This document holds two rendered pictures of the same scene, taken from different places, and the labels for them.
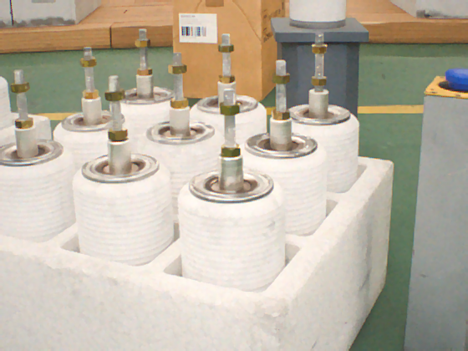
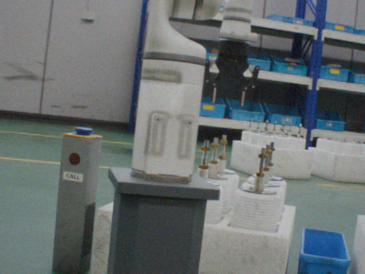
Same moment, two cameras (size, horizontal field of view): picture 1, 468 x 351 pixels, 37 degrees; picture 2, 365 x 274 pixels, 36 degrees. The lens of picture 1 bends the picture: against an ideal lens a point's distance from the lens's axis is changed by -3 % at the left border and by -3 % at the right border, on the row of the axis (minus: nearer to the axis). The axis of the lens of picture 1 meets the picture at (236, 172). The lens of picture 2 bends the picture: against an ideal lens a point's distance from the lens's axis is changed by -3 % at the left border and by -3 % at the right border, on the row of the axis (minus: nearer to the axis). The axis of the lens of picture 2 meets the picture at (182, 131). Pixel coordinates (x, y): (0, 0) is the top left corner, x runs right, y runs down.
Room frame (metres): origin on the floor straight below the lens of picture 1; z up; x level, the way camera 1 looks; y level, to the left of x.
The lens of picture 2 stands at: (2.01, -0.30, 0.42)
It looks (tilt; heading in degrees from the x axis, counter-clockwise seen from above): 3 degrees down; 167
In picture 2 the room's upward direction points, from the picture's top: 6 degrees clockwise
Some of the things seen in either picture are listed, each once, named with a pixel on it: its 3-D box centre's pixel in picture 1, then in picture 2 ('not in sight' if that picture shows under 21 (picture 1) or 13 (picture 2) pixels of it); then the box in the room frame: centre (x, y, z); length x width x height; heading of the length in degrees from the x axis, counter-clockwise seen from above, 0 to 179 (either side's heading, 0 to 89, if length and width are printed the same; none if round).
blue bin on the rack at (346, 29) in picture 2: not in sight; (329, 29); (-3.87, 2.57, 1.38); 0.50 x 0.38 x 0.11; 1
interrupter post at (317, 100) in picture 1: (318, 104); not in sight; (0.81, -0.10, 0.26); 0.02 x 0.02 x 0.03
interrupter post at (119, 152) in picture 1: (119, 155); (220, 166); (0.65, 0.11, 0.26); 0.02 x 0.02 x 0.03
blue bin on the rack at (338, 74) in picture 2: not in sight; (324, 71); (-3.87, 2.57, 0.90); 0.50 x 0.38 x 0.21; 0
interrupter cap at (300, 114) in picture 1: (318, 115); not in sight; (0.81, -0.10, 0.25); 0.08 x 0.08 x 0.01
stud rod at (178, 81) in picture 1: (178, 87); (214, 154); (0.75, 0.06, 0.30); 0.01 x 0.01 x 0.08; 2
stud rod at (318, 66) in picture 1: (318, 66); not in sight; (0.81, -0.10, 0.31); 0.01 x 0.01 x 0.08; 54
